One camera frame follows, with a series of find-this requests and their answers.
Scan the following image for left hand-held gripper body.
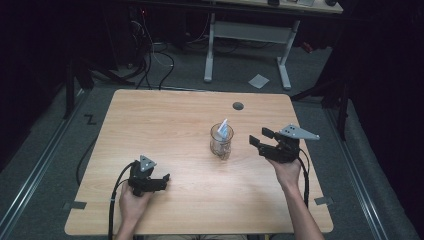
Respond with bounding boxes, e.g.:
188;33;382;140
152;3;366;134
127;154;158;198

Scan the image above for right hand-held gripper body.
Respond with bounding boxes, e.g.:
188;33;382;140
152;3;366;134
258;123;321;165

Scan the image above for white toothpaste tube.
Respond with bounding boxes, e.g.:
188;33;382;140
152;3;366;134
216;118;232;142

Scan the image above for clear glass cup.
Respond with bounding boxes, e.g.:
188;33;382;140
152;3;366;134
209;122;235;161

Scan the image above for person's right hand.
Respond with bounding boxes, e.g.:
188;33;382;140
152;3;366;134
267;156;303;191

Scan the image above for person's left hand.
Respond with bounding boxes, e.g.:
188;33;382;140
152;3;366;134
118;181;155;228

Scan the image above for white paper sheet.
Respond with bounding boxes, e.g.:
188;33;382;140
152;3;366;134
247;73;271;90

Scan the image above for grey tape piece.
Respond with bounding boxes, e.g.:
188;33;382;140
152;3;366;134
313;196;335;207
62;200;88;211

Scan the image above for black metal stand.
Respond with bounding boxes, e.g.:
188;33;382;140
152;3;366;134
62;54;136;120
289;74;352;142

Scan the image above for red object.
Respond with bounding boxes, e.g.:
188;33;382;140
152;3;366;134
300;41;315;55

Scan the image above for white-legged wooden desk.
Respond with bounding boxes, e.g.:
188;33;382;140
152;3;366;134
202;0;344;92

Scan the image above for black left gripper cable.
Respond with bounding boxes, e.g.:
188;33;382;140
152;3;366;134
107;161;138;240

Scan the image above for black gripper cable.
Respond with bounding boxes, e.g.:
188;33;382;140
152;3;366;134
107;161;138;240
297;147;312;208

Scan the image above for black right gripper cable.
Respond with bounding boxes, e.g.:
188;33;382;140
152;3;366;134
297;147;312;208

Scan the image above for thin black floor cable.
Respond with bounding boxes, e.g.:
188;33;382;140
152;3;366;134
75;135;100;187

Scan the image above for metal floor rail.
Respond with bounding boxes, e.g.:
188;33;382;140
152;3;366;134
0;89;88;236
323;107;390;240

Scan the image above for black floor cables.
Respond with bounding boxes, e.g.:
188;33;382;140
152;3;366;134
128;13;176;91

